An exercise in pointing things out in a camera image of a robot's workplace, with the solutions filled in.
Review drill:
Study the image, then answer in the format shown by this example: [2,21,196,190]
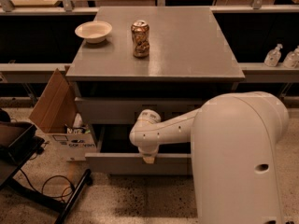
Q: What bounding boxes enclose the crushed soda can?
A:
[131,21,150,58]

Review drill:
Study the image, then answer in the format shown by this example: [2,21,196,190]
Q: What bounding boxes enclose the sanitizer pump bottle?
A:
[264,44,283,67]

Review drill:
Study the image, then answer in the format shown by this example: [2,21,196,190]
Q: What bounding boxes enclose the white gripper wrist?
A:
[137,109,161,164]

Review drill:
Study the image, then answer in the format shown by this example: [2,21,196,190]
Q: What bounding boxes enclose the black cable loops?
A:
[19,168,77,203]

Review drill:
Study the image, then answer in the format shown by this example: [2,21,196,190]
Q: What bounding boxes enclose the white bowl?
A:
[75,21,112,44]

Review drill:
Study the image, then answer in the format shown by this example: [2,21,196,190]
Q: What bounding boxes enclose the grey top drawer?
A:
[75,97,206,124]

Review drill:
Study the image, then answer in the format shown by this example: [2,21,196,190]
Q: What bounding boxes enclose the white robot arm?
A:
[129,91,289,224]

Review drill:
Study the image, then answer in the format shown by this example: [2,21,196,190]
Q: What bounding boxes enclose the open cardboard box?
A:
[29,69,97,161]

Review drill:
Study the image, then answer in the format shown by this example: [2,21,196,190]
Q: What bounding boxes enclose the black rolling cart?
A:
[0,108,93,224]

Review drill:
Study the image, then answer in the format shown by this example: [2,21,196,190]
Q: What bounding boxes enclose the grey drawer cabinet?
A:
[65,6,246,177]

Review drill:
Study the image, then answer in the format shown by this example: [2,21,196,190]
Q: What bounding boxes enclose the grey drawer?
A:
[85,124,192,175]
[75,97,206,124]

